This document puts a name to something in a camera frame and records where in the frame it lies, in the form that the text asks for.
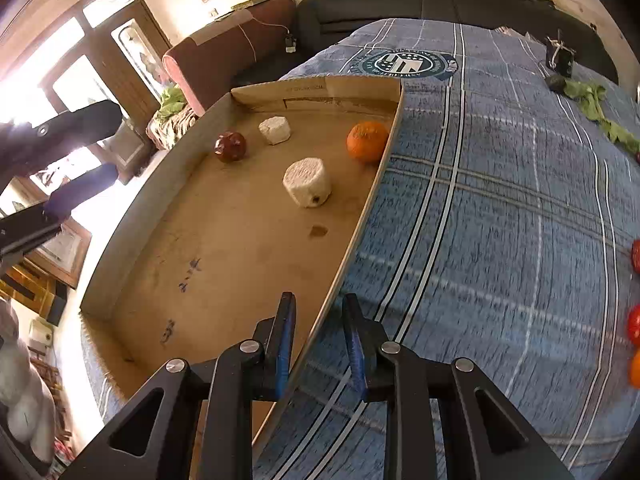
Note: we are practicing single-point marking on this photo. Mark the orange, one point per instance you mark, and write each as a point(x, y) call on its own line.
point(635, 370)
point(367, 141)

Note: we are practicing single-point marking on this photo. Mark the patterned cloth stool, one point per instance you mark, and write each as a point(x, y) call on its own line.
point(170, 127)

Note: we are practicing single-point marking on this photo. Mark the small dark lump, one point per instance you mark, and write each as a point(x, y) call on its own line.
point(555, 83)

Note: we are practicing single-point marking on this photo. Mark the black sofa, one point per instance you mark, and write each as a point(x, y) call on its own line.
point(375, 5)

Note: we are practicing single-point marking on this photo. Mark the brown armchair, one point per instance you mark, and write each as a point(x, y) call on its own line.
point(225, 55)

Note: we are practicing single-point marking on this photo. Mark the small black box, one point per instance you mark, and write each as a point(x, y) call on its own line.
point(560, 57)

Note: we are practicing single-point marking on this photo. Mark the glass-paned wooden door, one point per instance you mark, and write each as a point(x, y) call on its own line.
point(97, 45)

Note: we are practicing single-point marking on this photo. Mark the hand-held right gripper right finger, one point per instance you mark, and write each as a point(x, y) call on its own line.
point(355, 352)

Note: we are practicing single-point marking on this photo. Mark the framed picture on floor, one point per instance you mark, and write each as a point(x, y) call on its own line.
point(60, 250)

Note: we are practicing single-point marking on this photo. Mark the small white chunk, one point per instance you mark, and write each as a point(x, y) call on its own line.
point(275, 130)

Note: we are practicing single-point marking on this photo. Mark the red date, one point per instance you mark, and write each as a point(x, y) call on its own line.
point(636, 256)

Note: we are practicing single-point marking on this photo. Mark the green leaf sprig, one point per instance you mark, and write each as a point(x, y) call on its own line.
point(600, 110)

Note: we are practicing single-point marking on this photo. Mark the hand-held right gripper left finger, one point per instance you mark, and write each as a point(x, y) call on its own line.
point(285, 345)

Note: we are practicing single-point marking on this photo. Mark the red tomato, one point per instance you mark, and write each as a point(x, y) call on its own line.
point(635, 325)

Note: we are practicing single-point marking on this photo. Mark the blue plaid blanket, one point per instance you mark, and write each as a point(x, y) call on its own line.
point(475, 210)

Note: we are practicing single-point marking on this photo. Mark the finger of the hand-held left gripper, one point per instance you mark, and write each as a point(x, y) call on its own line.
point(80, 187)
point(65, 130)

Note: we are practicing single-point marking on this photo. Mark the white plush toy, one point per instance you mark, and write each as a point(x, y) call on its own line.
point(25, 385)

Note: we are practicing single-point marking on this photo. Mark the cardboard tray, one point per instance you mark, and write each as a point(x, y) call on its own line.
point(225, 260)

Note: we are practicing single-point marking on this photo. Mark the large white chunk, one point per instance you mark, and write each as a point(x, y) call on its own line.
point(307, 182)

